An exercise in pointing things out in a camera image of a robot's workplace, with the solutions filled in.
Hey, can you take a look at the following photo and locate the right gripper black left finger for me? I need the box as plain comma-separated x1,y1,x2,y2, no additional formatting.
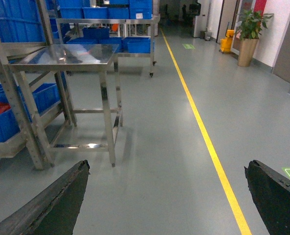
0,160,90,235

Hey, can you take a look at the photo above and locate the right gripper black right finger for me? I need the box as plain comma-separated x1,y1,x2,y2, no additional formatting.
245,160,290,235

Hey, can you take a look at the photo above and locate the blue bin with red bags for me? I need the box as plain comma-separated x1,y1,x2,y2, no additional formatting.
0,83,60,142

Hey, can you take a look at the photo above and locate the near stainless shelf rack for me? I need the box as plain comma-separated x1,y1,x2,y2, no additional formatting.
0,0,76,170

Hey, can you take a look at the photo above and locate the small stainless steel table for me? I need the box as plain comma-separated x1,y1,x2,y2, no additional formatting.
9,44,123,166

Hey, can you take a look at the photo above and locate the yellow mop bucket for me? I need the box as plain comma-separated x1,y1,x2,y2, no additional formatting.
220,29,235,53

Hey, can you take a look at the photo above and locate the green potted plant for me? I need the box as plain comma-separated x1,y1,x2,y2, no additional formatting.
236,9,274,67

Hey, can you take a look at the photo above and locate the far stainless wheeled rack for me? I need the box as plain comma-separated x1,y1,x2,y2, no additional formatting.
56,0,159,77

